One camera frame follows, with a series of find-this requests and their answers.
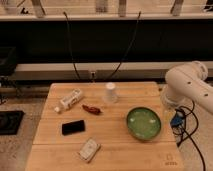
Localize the red dried chili pepper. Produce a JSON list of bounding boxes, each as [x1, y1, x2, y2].
[[82, 105, 101, 115]]

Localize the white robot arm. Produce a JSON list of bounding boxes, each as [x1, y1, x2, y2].
[[161, 61, 213, 115]]

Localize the green ceramic bowl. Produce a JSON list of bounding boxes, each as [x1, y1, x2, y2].
[[126, 107, 161, 141]]

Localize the black smartphone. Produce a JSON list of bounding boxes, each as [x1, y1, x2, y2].
[[62, 120, 85, 135]]

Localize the small white box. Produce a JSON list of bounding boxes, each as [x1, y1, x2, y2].
[[78, 138, 101, 163]]

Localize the black floor mat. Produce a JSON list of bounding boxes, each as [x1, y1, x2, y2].
[[0, 110, 24, 135]]

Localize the wall power outlet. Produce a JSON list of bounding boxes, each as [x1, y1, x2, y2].
[[89, 70, 97, 82]]

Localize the right black hanging cable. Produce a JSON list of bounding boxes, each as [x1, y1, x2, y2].
[[104, 10, 142, 82]]

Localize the black hanging cable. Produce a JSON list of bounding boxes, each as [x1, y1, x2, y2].
[[62, 11, 82, 81], [104, 10, 142, 82]]

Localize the left black hanging cable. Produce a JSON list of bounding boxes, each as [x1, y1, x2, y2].
[[62, 11, 82, 81]]

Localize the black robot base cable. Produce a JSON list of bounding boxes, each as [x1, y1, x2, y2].
[[170, 99, 208, 171]]

